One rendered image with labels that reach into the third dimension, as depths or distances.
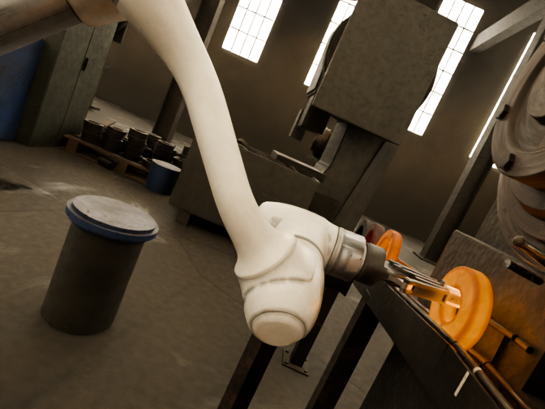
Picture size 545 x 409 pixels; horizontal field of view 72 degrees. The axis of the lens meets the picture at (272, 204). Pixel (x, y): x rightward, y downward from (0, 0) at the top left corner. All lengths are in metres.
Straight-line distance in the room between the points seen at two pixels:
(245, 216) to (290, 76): 10.24
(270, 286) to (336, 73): 2.73
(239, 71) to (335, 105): 7.89
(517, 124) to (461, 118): 10.71
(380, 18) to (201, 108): 2.81
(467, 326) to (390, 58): 2.73
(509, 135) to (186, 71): 0.49
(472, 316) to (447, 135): 10.58
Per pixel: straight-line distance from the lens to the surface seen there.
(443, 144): 11.20
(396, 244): 1.25
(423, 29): 3.41
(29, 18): 0.82
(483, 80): 11.70
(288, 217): 0.65
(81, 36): 3.92
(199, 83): 0.59
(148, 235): 1.38
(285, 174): 2.88
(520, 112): 0.70
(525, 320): 0.77
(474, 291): 0.74
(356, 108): 3.16
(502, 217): 0.74
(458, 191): 7.50
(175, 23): 0.62
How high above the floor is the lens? 0.89
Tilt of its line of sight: 9 degrees down
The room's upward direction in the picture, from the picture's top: 24 degrees clockwise
